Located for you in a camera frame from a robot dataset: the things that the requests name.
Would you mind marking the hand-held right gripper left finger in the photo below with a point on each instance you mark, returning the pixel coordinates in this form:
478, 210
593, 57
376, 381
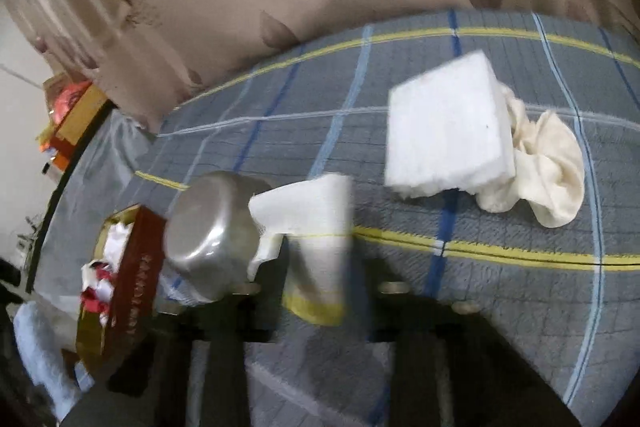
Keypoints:
267, 267

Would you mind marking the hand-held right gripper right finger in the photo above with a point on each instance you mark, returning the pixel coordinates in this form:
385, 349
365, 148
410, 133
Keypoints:
400, 317

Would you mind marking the white cloth with yellow edge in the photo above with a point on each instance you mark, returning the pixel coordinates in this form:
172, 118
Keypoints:
315, 247

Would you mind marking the red tin box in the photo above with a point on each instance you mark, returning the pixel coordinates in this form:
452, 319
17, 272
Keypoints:
135, 287

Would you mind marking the steel bowl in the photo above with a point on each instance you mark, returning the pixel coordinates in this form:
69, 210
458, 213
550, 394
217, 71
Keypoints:
210, 232

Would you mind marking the grey plastic bag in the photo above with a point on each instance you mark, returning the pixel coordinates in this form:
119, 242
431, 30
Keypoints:
95, 177

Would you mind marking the cream scrunchie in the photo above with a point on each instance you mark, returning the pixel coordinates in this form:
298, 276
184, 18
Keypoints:
545, 177

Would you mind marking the red and yellow carton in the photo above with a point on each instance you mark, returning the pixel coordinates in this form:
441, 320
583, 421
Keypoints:
82, 112

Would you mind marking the pink plastic bag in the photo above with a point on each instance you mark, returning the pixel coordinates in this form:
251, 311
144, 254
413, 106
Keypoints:
72, 99

